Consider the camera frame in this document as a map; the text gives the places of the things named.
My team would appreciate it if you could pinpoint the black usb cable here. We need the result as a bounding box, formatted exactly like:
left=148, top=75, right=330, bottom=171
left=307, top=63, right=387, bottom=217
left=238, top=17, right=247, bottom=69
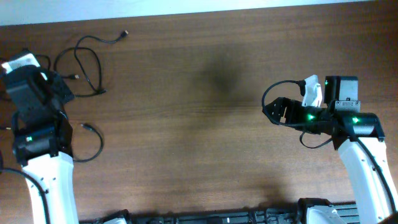
left=58, top=123, right=104, bottom=163

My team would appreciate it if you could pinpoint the black cable gold plug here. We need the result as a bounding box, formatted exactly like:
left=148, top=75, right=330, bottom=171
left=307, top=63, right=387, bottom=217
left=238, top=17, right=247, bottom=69
left=53, top=29, right=129, bottom=98

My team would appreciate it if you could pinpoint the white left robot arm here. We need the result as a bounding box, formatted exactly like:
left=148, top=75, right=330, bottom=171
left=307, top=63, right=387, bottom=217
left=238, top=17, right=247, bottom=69
left=1, top=50, right=78, bottom=223

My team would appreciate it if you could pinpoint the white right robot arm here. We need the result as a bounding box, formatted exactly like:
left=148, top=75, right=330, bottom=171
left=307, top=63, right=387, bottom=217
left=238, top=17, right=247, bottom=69
left=261, top=75, right=397, bottom=223

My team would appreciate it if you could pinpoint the black right arm wire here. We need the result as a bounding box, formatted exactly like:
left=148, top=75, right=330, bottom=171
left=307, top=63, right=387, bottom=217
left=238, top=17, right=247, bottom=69
left=261, top=79, right=397, bottom=215

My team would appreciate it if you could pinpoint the black arm wire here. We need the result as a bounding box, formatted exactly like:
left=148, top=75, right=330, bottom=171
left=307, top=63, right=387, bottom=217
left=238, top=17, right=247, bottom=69
left=0, top=149, right=52, bottom=224
left=261, top=79, right=397, bottom=215

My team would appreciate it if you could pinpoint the black left arm wire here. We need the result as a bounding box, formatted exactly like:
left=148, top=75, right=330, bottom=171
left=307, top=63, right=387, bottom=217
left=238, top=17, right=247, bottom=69
left=0, top=149, right=52, bottom=224

